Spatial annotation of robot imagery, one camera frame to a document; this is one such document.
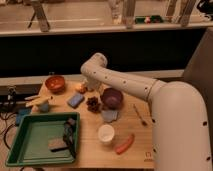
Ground white paper cup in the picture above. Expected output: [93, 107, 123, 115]
[98, 124, 115, 145]

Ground black cables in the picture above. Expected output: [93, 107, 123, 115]
[0, 93, 18, 151]

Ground orange bowl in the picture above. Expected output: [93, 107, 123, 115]
[45, 75, 65, 93]

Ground purple bowl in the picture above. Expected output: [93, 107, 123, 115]
[100, 88, 123, 109]

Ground blue sponge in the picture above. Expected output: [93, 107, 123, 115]
[67, 93, 84, 108]

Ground dark grape bunch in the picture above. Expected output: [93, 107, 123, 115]
[86, 97, 100, 113]

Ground blue box beside table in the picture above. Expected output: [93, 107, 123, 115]
[15, 108, 31, 126]

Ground tan sponge in tray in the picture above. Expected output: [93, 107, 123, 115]
[48, 138, 67, 151]

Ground light blue small cup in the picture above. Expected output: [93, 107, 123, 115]
[38, 100, 50, 112]

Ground wooden spatula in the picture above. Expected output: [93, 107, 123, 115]
[26, 95, 52, 107]

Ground black brush in tray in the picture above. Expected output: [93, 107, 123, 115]
[51, 118, 76, 158]

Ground orange carrot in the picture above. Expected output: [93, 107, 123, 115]
[115, 134, 135, 155]

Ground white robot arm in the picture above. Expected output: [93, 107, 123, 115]
[81, 53, 213, 171]

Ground grey blue cloth piece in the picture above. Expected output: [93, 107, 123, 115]
[101, 110, 118, 123]

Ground green plastic tray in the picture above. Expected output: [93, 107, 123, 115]
[6, 112, 80, 167]

